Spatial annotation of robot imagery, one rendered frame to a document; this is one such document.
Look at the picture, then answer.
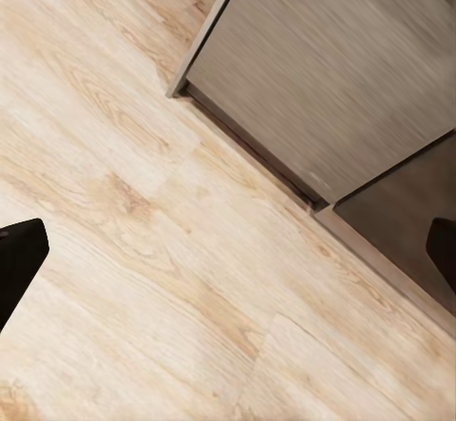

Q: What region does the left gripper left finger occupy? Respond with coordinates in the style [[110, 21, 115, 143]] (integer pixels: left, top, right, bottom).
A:
[[0, 218, 49, 332]]

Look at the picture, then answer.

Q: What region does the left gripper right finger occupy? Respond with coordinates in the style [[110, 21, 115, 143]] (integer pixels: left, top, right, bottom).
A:
[[426, 217, 456, 294]]

